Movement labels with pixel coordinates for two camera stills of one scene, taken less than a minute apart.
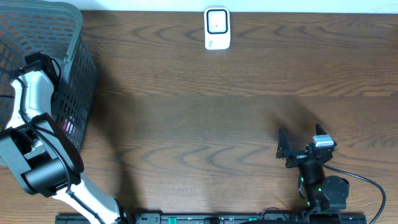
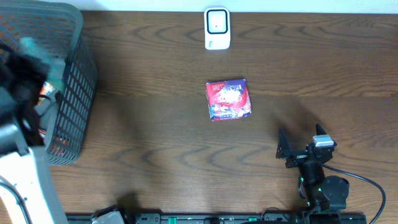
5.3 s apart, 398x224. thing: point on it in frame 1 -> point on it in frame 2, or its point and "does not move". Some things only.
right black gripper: (301, 157) does not move
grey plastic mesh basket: (32, 27) does not move
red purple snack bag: (70, 125) -> (228, 99)
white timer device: (217, 28) does not move
